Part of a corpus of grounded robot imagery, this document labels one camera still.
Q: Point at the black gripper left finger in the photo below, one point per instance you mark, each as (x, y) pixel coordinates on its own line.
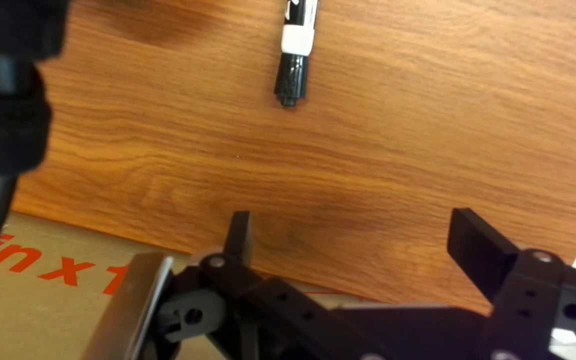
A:
(241, 241)

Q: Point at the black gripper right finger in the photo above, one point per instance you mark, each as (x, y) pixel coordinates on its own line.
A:
(480, 242)

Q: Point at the black white dry-erase marker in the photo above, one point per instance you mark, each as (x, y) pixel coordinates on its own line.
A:
(296, 61)

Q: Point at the brown cardboard sheet red print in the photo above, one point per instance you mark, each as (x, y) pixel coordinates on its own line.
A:
(40, 300)

